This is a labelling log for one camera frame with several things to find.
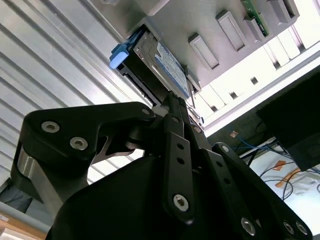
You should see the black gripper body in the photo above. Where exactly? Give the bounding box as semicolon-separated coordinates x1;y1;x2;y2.
47;155;241;240

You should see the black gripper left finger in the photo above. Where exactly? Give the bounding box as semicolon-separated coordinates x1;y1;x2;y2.
11;92;196;224

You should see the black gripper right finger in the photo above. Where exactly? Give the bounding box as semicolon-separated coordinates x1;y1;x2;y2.
177;98;313;240

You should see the hard disk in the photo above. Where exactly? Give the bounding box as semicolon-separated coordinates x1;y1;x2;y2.
109;24;191;106

